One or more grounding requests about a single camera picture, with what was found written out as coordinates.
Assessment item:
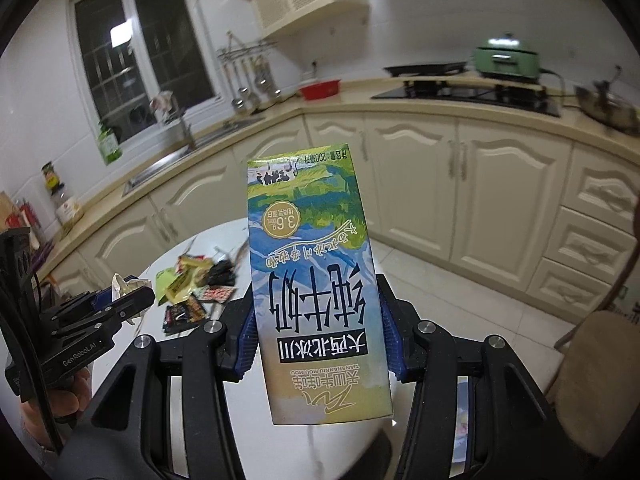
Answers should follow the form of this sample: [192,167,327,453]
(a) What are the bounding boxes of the blue green milk carton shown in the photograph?
[247,143,392,426]

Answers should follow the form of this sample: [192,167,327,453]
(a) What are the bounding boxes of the light blue trash bin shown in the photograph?
[450,376,470,478]

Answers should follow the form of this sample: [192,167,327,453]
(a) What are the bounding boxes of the cream kitchen base cabinets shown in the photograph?
[40,102,639,322]

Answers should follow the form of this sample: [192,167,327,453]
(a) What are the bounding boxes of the dark kitchen window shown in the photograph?
[70,0,219,144]

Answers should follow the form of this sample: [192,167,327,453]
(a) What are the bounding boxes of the person's left hand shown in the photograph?
[20,367,92,450]

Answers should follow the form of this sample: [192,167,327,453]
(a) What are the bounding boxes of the crumpled white paper wrapper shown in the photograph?
[111,273,153,326]

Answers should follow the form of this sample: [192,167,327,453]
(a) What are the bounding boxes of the black red snack wrapper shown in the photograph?
[163,295,207,336]

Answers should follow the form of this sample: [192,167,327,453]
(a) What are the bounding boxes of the light green snack wrapper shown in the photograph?
[154,268,179,304]

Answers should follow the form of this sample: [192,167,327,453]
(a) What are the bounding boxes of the yellow snack wrapper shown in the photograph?
[165,255,214,304]

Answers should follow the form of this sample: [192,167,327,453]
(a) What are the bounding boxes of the glass jar white label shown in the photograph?
[51,183,84,235]

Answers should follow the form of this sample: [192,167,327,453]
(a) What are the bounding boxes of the round white marble table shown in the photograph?
[89,216,402,480]

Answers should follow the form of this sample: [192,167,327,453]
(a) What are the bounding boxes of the stainless steel sink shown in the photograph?
[122,116,262,196]

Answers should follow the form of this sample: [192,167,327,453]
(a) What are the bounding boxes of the green dish soap bottle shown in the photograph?
[98,122,122,165]

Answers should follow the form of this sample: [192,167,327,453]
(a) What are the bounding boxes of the wooden chair beige cushion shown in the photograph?
[544,253,640,461]

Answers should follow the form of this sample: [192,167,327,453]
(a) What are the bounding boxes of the hanging utensil rack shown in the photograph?
[217,30,283,116]

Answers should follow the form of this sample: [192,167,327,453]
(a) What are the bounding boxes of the red plastic basin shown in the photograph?
[299,79,341,101]

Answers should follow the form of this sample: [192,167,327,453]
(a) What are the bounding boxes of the black gas stove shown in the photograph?
[372,62,560,118]

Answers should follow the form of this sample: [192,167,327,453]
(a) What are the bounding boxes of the green electric cooking pot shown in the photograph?
[473,32,540,84]

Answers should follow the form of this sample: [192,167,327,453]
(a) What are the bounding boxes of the metal wok with handle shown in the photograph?
[574,65,639,136]

